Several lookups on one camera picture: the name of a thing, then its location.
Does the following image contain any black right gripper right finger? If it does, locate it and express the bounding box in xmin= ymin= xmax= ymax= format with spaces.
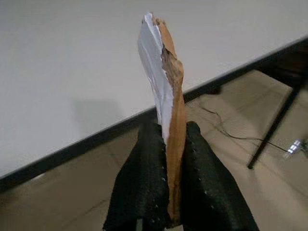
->
xmin=167 ymin=122 xmax=259 ymax=231

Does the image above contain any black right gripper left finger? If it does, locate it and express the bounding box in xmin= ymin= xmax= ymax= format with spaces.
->
xmin=102 ymin=123 xmax=170 ymax=231

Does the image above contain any torn brown cardboard piece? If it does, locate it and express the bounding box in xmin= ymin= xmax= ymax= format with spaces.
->
xmin=136 ymin=11 xmax=186 ymax=229

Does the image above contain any black metal table leg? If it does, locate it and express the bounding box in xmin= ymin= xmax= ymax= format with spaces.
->
xmin=247 ymin=86 xmax=300 ymax=169

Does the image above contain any silver metal plug object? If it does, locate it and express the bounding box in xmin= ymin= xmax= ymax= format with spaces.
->
xmin=283 ymin=139 xmax=308 ymax=158

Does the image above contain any white table with black edge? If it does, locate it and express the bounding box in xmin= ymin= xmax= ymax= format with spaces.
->
xmin=0 ymin=0 xmax=308 ymax=186

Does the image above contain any thin grey floor cable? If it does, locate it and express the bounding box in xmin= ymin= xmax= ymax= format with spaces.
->
xmin=199 ymin=105 xmax=292 ymax=151

